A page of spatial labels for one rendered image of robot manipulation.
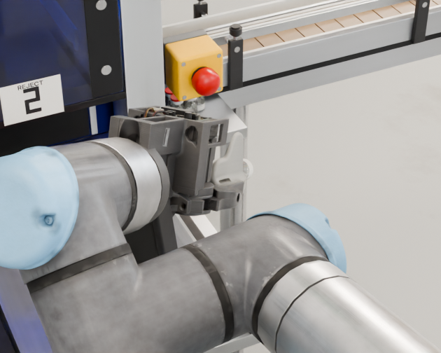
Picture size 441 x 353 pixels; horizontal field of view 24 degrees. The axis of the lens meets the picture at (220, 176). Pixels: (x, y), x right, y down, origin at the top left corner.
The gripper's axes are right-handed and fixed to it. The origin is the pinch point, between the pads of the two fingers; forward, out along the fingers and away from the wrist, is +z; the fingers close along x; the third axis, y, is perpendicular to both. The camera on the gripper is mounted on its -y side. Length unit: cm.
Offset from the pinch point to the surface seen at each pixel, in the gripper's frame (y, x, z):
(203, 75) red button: 5.6, 23.3, 43.7
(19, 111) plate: -2, 42, 27
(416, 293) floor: -50, 11, 160
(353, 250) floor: -45, 30, 167
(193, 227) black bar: -13.5, 16.7, 32.1
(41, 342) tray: -25.8, 24.9, 10.6
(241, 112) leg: -2, 29, 73
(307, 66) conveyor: 7, 19, 75
